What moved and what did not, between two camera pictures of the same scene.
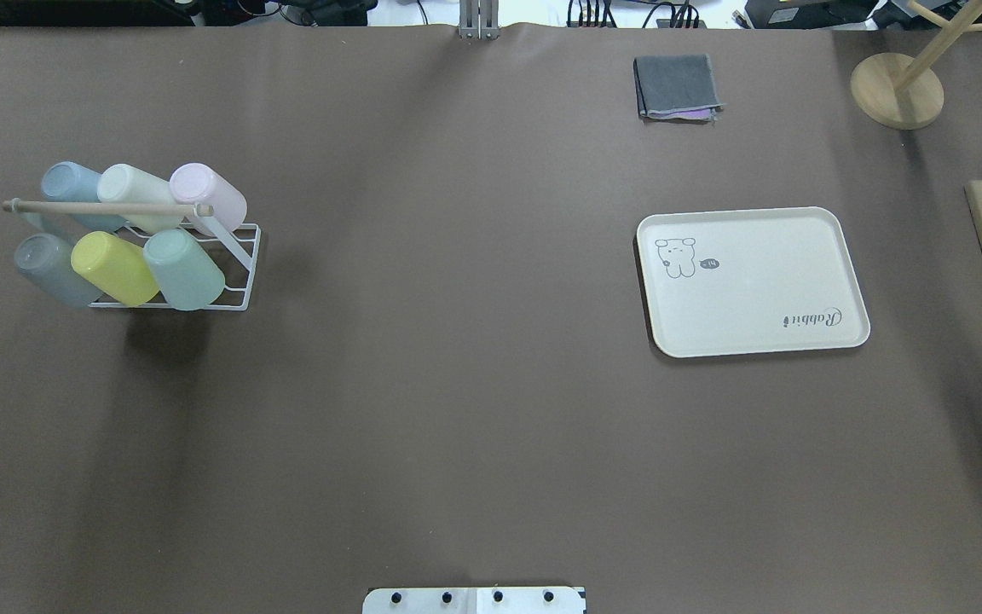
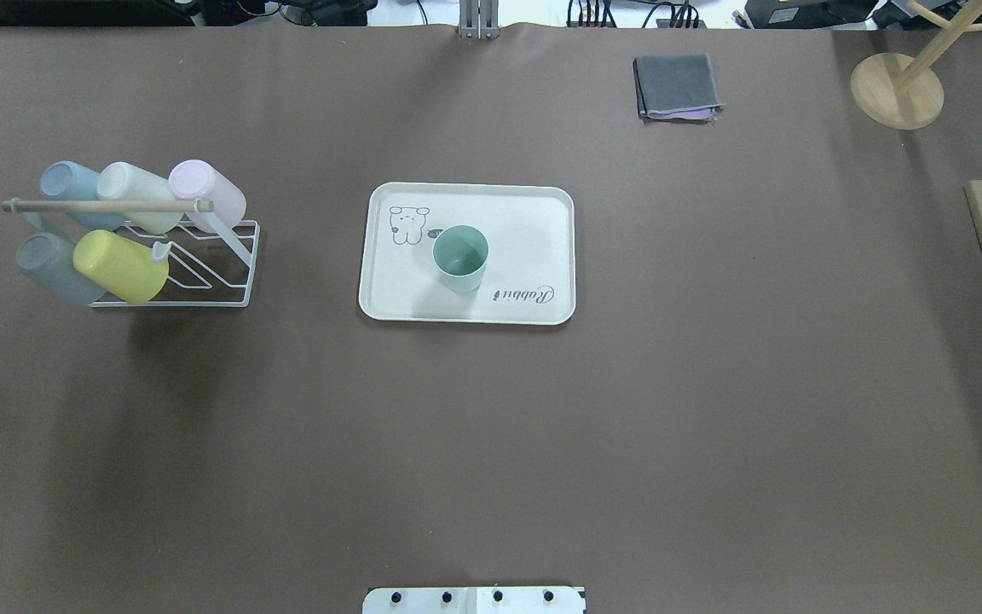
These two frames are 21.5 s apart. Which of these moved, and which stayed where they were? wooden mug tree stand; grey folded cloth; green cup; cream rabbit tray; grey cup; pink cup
Moved: cream rabbit tray; green cup
Stayed: grey cup; grey folded cloth; pink cup; wooden mug tree stand
